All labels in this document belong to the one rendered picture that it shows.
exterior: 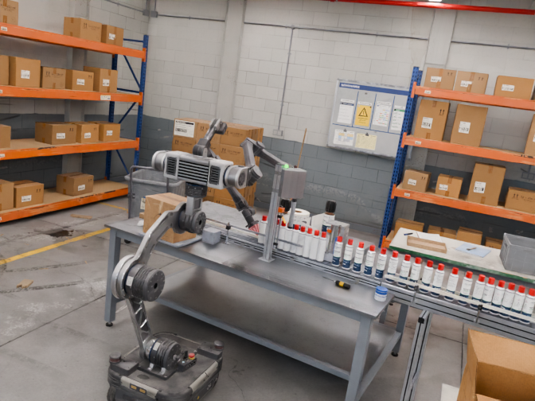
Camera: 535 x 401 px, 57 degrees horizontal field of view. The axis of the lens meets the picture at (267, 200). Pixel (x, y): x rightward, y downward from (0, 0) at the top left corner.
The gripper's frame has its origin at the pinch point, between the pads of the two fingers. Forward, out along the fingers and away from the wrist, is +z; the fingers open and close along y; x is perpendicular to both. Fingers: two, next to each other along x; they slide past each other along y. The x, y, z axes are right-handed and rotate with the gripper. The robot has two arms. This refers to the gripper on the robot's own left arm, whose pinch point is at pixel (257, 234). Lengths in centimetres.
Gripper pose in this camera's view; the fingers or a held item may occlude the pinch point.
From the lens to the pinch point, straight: 357.3
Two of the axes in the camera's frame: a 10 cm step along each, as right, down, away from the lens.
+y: 4.8, -1.4, 8.7
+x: -7.3, 4.9, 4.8
